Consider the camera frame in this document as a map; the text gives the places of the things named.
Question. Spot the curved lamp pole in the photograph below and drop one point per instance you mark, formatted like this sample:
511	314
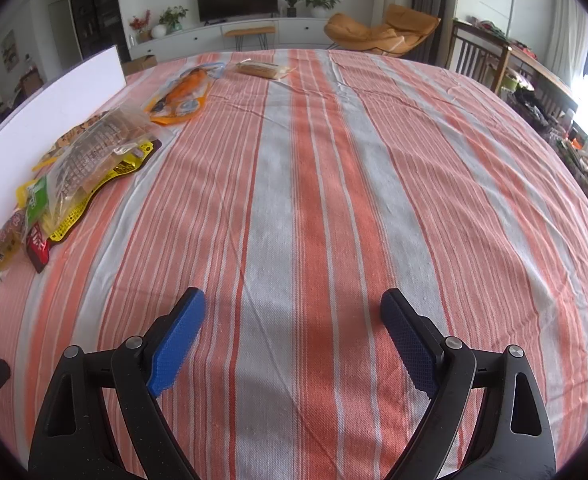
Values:
512	0

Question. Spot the red flowers in vase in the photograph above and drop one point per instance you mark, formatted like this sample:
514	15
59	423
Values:
140	22

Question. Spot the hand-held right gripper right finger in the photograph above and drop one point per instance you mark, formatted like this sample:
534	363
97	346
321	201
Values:
408	345

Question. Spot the cardboard box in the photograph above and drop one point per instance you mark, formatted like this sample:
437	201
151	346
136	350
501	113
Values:
139	64

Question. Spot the orange striped tablecloth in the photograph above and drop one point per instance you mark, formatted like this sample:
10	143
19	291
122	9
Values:
324	185

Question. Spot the brown biscuit packet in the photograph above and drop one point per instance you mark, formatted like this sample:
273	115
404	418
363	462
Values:
264	69

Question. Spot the yellow snack packet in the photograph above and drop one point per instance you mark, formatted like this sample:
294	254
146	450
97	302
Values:
23	194

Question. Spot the white board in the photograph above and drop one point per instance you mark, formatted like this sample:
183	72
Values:
49	120

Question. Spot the small potted plant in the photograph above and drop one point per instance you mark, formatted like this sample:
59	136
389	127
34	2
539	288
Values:
291	6

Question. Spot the wall picture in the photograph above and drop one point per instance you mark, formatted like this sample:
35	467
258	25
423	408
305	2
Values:
9	51

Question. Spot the green plant in vase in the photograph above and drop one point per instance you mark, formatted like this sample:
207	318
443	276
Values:
174	16

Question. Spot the orange lounge chair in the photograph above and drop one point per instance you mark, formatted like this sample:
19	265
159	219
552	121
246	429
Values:
373	35

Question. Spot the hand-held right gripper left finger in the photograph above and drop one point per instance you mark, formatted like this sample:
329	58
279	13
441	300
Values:
179	340

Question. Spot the wooden bench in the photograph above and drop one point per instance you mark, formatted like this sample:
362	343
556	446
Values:
250	31

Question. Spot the white television cabinet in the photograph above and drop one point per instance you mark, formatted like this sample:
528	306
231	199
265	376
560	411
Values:
299	30

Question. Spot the white round vase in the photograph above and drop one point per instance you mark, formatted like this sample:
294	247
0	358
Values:
158	31

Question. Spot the wooden chair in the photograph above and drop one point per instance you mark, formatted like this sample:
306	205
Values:
473	55

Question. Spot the orange chicken breast packet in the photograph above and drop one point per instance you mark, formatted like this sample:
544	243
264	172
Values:
184	92

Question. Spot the dark red snack packet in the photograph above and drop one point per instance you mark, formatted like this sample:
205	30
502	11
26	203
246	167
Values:
38	252

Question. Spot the brown snack packet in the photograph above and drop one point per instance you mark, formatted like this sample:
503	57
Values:
11	240

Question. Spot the dark tall cabinet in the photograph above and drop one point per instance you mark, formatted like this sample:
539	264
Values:
96	5

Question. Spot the white curtain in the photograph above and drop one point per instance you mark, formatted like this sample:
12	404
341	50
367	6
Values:
568	40

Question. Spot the large potted plant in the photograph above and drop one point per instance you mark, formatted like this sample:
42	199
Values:
320	0

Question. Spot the cluttered wooden dining table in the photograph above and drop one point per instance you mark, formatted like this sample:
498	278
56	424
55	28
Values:
538	70

